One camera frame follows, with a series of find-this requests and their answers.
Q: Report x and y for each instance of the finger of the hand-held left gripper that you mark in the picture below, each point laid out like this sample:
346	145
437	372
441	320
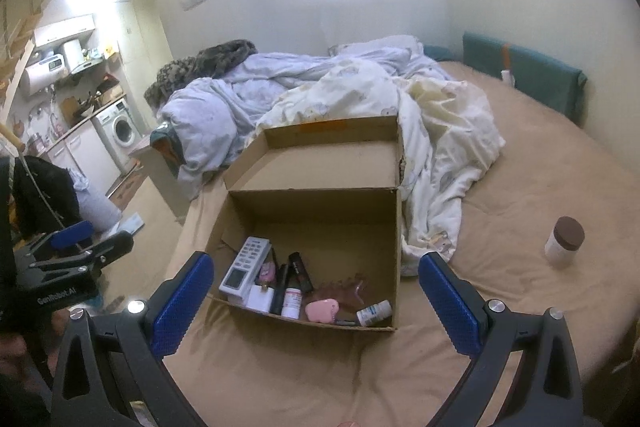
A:
107	247
72	234

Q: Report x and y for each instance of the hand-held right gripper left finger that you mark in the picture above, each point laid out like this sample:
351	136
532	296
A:
182	302

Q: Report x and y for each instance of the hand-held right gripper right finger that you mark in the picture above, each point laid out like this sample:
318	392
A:
450	307

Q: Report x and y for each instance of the small white bottle blue label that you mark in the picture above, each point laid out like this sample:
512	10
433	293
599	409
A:
374	313

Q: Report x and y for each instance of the white plug charger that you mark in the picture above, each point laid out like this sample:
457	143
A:
260	299

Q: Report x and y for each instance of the pink bottle gold cap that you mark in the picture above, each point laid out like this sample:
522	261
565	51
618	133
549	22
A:
267	274

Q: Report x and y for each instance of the black cosmetic tube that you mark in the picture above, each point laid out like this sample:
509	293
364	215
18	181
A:
300	272
279	292

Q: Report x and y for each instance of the clear plastic piece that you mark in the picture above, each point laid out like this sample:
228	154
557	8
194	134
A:
350	289

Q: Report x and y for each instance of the white bottle pink label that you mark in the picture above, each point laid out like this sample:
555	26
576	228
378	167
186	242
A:
291	304

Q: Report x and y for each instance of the cardboard box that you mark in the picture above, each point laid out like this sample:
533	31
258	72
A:
325	217

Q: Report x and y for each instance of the papers on floor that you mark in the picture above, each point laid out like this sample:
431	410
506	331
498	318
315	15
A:
130	224

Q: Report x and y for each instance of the light blue stuffed bag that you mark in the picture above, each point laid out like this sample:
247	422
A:
97	207

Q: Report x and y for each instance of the black clothing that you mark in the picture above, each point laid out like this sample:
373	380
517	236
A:
45	192

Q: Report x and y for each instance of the white kitchen cabinet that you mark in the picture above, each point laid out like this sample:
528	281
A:
90	157

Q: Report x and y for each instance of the white washing machine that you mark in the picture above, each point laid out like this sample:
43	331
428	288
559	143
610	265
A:
120	129

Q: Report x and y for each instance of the teal and orange garment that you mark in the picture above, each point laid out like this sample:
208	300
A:
167	142

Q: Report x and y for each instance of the white jar brown lid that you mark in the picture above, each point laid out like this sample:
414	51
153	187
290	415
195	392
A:
562	247

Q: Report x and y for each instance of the white water heater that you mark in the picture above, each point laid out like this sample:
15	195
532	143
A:
45	74

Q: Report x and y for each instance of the cream printed duvet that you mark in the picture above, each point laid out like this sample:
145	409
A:
440	142

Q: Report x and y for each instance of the light blue duvet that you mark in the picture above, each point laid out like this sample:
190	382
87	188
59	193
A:
225	117

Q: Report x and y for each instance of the dark furry blanket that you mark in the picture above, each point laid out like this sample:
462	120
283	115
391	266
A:
215	57

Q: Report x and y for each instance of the teal headboard cushion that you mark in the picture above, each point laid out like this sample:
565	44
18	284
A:
540	77

